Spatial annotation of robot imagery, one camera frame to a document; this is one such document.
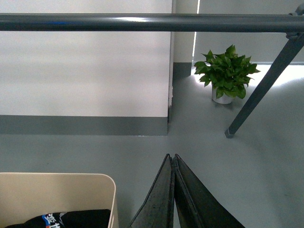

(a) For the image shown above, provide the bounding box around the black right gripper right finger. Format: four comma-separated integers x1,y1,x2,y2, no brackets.
173,154,243,228

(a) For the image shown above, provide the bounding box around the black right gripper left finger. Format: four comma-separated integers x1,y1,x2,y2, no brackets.
128,154,175,228

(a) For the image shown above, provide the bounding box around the cream plastic laundry hamper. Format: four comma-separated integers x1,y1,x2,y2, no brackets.
0,172,119,228

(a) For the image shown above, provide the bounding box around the black printed t-shirt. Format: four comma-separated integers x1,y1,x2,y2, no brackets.
9,209,111,228

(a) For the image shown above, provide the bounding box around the white plant pot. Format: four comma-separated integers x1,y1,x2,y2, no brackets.
212,86,234,105

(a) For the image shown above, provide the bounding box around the green potted plant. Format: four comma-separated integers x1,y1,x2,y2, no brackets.
194,44,260,99

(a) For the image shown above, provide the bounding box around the grey clothes rack frame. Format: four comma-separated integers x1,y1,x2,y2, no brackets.
0,6,304,138

